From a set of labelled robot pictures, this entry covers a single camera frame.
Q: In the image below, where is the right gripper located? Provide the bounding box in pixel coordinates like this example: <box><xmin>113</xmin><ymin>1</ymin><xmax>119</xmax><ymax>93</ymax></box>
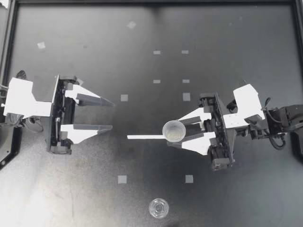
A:
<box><xmin>167</xmin><ymin>91</ymin><xmax>237</xmax><ymax>171</ymax></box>

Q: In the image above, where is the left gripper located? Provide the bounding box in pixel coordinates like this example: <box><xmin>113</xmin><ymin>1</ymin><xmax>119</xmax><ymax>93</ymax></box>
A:
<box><xmin>46</xmin><ymin>74</ymin><xmax>116</xmax><ymax>156</ymax></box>

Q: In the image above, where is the translucent plastic cup with lid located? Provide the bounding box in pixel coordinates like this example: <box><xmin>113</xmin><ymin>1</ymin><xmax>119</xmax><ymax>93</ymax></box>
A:
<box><xmin>162</xmin><ymin>120</ymin><xmax>187</xmax><ymax>143</ymax></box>

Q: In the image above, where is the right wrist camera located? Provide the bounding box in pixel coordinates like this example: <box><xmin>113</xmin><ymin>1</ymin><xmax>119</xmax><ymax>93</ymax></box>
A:
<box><xmin>222</xmin><ymin>83</ymin><xmax>266</xmax><ymax>130</ymax></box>

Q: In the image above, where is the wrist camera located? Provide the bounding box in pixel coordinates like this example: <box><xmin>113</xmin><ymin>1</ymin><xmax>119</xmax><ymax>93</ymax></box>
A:
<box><xmin>222</xmin><ymin>83</ymin><xmax>266</xmax><ymax>130</ymax></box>
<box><xmin>3</xmin><ymin>77</ymin><xmax>56</xmax><ymax>119</ymax></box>

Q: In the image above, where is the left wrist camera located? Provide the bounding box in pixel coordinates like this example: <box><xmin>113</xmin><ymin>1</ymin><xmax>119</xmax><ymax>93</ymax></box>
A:
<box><xmin>3</xmin><ymin>77</ymin><xmax>56</xmax><ymax>119</ymax></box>

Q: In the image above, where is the black looped cable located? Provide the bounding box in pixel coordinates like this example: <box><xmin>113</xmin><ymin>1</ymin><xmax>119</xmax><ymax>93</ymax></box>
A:
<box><xmin>269</xmin><ymin>132</ymin><xmax>287</xmax><ymax>150</ymax></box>

